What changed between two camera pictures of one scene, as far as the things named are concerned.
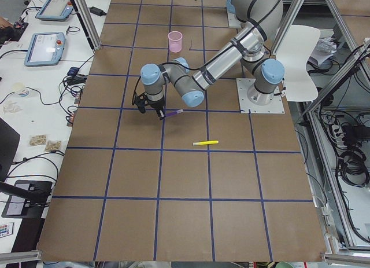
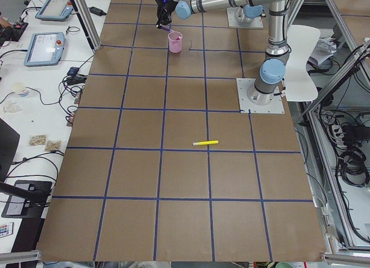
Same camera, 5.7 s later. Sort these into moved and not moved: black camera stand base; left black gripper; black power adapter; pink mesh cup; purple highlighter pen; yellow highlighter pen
Moved: purple highlighter pen; left black gripper
Not moved: yellow highlighter pen; black power adapter; pink mesh cup; black camera stand base
